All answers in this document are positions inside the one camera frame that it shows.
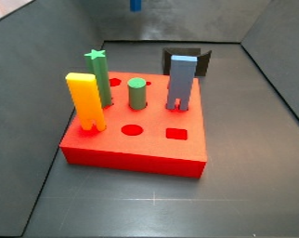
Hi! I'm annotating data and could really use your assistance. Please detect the dark blue rectangular block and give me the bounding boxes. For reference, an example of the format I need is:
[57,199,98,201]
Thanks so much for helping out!
[130,0,142,12]

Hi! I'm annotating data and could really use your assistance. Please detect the red peg board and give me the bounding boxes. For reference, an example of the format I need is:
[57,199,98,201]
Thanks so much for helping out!
[59,72,206,178]

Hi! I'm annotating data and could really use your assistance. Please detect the green cylinder peg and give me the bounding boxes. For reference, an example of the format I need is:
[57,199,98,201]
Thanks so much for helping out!
[127,77,146,110]

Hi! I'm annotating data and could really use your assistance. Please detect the light blue notched block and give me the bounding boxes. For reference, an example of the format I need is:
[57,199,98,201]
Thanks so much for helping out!
[166,55,197,111]

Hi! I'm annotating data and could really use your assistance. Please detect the yellow notched block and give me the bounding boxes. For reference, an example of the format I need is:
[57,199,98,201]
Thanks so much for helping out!
[65,73,106,131]

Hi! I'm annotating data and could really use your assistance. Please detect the green star peg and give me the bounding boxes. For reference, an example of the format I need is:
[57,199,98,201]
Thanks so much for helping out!
[83,49,113,107]

